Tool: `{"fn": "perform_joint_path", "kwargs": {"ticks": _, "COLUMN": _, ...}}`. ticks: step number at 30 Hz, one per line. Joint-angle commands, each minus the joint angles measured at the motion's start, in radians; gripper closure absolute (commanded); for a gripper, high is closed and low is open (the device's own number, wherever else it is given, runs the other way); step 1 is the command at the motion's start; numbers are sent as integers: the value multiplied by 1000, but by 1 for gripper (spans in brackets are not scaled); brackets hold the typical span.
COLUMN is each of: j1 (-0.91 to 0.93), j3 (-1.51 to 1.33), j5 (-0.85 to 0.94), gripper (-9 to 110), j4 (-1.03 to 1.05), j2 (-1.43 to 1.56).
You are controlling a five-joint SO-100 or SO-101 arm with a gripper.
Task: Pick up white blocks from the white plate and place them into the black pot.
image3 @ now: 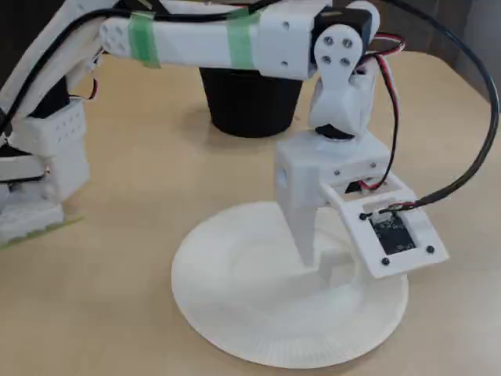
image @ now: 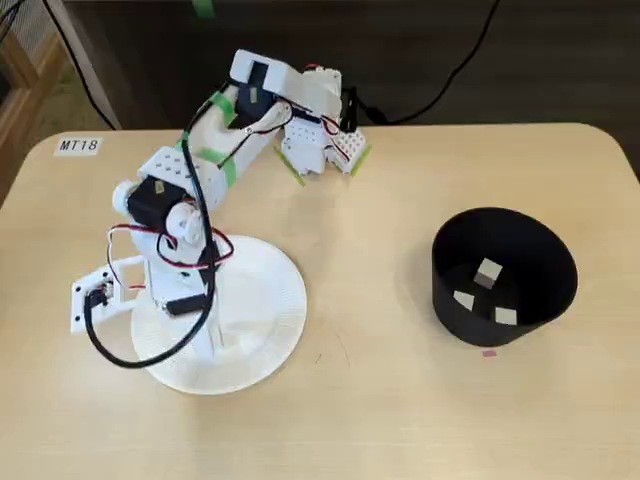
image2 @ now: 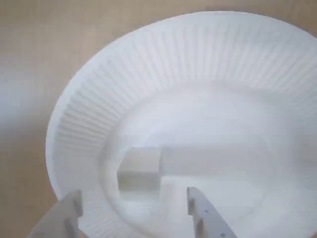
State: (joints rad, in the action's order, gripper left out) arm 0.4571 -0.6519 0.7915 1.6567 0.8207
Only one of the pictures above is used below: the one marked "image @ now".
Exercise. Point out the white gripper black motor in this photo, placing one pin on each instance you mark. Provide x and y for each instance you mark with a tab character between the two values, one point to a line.
176	306

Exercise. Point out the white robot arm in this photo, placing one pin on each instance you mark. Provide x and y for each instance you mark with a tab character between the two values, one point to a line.
170	167

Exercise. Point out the white paper plate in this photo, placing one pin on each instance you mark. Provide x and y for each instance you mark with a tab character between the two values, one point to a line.
270	300

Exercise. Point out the black pot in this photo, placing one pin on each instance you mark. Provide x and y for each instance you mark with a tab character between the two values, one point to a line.
500	335

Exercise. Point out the green tape strip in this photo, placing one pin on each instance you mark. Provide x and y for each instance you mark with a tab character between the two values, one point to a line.
362	159
292	170

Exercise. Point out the white MT18 label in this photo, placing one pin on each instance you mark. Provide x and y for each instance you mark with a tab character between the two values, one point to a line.
78	145

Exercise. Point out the white metal leg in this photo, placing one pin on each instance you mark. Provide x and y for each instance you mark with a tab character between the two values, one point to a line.
87	60

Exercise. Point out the wooden furniture frame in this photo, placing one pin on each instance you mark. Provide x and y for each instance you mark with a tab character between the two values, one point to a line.
47	70

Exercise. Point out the green tape piece on wall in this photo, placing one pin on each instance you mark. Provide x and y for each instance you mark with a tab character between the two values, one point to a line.
204	7

